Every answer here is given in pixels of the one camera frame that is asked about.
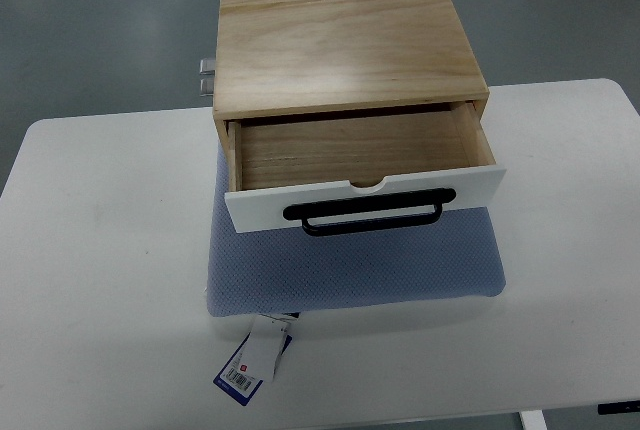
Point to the white top drawer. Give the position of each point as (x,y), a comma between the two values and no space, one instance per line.
(275,162)

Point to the black metal drawer handle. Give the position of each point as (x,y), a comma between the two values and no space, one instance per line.
(356,215)

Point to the light wood drawer cabinet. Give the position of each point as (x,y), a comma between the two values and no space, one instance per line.
(288,57)

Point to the blue textured cushion mat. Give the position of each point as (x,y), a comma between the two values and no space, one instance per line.
(288,271)

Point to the grey metal clamp lower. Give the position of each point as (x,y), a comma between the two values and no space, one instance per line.
(207,86)

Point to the grey metal clamp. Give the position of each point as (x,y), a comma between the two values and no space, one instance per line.
(207,66)
(207,86)

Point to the grey metal clamp upper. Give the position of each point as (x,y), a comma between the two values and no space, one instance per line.
(207,66)

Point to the white and blue price tag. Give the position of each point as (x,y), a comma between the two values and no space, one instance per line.
(256,359)

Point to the white table leg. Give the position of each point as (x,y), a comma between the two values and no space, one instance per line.
(533,420)

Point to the black table control panel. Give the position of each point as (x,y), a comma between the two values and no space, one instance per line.
(619,407)

